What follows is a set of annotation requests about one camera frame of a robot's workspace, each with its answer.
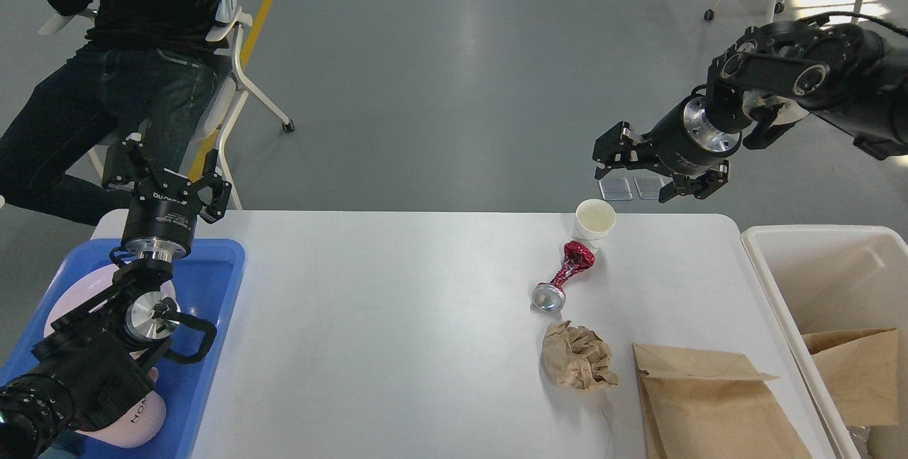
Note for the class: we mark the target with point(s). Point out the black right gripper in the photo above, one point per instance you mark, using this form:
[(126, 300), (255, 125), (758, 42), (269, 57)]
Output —
[(686, 143)]

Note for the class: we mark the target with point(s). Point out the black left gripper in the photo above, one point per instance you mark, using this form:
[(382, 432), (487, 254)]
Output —
[(162, 219)]

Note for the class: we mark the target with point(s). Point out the white paper cup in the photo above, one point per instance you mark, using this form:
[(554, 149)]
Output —
[(593, 220)]

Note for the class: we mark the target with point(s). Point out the red foil wrapper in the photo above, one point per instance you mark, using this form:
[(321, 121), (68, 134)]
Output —
[(577, 258)]

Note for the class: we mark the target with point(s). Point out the pink plastic plate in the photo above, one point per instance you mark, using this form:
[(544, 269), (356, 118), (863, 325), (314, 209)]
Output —
[(78, 296)]

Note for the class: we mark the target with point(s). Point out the pink mug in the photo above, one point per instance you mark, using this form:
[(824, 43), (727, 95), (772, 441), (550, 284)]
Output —
[(135, 428)]

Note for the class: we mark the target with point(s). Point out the brown paper bag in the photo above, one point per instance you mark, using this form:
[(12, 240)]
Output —
[(859, 369), (710, 404)]

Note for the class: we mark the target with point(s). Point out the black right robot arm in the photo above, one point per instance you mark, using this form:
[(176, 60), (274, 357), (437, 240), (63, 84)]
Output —
[(757, 90)]

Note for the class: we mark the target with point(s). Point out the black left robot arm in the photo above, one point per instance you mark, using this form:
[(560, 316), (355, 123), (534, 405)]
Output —
[(95, 364)]

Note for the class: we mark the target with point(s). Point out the small grey metal plate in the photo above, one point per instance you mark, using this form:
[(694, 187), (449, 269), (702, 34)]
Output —
[(615, 189)]

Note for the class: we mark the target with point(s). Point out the blue plastic tray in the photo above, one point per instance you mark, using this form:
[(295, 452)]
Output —
[(206, 285)]

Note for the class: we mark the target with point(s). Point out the person leg with shoe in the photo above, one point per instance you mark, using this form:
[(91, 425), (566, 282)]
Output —
[(147, 68)]

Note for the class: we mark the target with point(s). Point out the white plastic bin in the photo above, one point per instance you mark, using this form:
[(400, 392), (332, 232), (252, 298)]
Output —
[(823, 278)]

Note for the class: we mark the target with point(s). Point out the crumpled brown paper ball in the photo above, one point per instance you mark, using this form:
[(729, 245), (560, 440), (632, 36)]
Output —
[(576, 357)]

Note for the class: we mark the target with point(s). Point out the flat brown paper bag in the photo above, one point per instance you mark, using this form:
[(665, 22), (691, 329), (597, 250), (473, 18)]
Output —
[(710, 404)]

